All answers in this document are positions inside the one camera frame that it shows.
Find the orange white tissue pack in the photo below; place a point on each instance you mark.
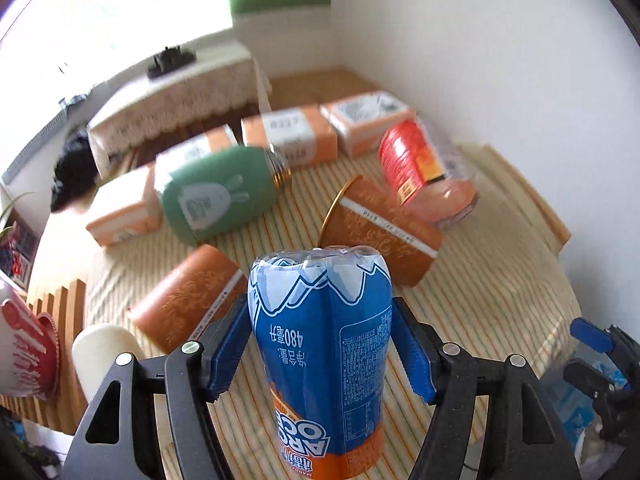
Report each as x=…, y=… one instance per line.
x=200, y=147
x=120, y=210
x=365, y=120
x=290, y=132

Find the green plant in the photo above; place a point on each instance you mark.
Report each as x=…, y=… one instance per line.
x=10, y=220

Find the clear plastic bottle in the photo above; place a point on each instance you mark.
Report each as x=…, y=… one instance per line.
x=565, y=410

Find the red and white cup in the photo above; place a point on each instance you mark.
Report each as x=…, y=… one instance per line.
x=25, y=350

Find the colourful book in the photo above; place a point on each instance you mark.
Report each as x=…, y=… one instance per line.
x=17, y=255

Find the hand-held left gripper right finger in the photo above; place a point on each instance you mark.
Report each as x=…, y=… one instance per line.
x=413, y=355

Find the orange patterned paper cup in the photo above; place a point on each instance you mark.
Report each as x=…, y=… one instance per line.
x=385, y=232
x=187, y=295

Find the blue label plastic bottle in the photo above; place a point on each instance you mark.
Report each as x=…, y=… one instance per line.
x=320, y=340

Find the black device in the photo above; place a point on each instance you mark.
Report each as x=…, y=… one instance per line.
x=167, y=62

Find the white cylinder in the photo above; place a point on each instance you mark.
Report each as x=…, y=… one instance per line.
x=102, y=355

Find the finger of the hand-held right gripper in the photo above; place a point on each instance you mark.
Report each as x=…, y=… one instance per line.
x=589, y=334
x=585, y=375

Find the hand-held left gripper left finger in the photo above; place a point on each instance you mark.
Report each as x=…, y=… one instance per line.
x=229, y=357

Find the low table with lace cloth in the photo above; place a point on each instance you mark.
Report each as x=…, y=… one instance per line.
x=175, y=100

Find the green rabbit print jar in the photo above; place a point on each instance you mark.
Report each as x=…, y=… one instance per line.
x=215, y=195

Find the red label clear bottle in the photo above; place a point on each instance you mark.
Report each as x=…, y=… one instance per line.
x=407, y=160

